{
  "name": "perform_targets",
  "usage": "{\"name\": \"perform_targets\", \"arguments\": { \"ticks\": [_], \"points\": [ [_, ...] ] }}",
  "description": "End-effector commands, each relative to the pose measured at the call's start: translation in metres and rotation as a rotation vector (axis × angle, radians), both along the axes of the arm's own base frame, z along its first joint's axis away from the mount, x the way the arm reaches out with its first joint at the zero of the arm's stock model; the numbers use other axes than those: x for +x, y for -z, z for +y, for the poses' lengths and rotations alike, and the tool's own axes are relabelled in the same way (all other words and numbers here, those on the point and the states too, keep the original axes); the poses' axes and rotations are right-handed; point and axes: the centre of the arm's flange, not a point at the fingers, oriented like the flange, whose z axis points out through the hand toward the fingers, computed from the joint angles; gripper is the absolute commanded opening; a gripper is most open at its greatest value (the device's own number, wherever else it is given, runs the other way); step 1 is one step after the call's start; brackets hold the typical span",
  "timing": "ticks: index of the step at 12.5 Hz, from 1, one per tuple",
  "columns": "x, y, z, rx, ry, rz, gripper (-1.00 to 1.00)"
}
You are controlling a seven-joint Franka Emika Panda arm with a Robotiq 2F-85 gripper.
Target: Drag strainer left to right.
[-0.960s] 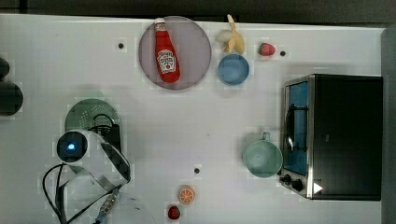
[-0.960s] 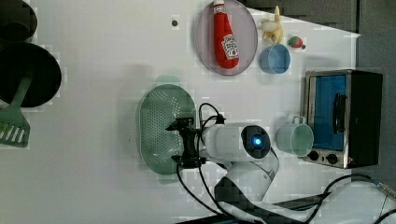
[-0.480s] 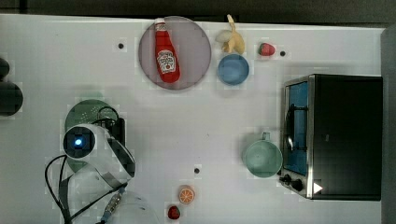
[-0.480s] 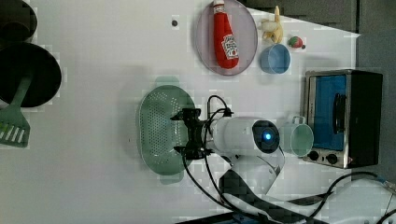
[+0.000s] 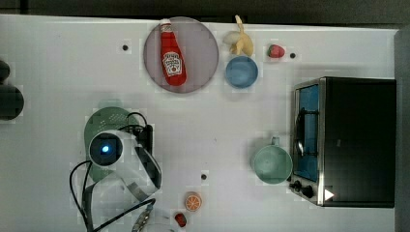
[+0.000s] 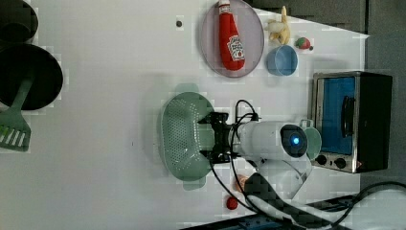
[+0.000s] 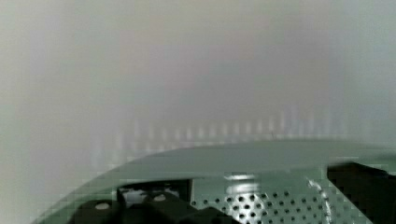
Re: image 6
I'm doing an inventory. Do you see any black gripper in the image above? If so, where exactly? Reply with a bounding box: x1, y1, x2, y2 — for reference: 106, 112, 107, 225
199, 112, 237, 164

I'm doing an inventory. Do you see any green oval plastic strainer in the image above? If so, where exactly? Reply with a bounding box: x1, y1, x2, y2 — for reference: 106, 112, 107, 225
160, 83, 214, 191

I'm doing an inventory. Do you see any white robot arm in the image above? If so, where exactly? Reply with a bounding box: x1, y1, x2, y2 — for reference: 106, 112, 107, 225
200, 112, 405, 230

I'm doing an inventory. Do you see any toy orange half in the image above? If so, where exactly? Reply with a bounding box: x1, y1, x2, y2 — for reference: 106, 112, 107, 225
236, 174, 248, 193

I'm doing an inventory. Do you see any small red toy fruit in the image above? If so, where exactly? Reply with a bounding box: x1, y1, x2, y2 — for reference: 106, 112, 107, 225
226, 196, 238, 210

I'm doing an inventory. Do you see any red ketchup bottle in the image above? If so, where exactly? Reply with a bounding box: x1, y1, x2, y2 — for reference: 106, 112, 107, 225
218, 0, 245, 71

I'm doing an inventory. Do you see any blue bowl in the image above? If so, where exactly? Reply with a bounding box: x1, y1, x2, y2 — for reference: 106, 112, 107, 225
266, 45, 298, 76

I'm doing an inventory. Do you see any green mug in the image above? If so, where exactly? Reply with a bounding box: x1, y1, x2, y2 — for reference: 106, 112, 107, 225
300, 119, 322, 161

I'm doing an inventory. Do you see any grey round plate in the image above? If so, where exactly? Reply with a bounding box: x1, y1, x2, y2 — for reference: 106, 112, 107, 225
200, 0, 264, 78

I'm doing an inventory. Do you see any peeled toy banana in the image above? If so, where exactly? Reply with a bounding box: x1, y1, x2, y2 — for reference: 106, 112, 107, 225
264, 7, 290, 45

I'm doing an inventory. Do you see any toy strawberry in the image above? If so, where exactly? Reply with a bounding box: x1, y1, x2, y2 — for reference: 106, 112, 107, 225
295, 37, 311, 50

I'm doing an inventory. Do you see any black toaster oven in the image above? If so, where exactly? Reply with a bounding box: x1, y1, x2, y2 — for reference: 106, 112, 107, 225
311, 71, 393, 173

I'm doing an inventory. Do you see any green slotted spatula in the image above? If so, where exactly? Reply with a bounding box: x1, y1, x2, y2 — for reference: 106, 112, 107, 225
0, 80, 32, 151

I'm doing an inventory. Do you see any small black pot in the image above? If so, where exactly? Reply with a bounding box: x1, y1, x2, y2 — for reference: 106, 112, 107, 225
0, 0, 38, 43

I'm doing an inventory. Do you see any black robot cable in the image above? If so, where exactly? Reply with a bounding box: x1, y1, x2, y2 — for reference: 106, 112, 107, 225
207, 99, 406, 230

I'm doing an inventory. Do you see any blue metal table frame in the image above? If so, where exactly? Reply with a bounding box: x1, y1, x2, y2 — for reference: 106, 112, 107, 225
180, 195, 354, 230

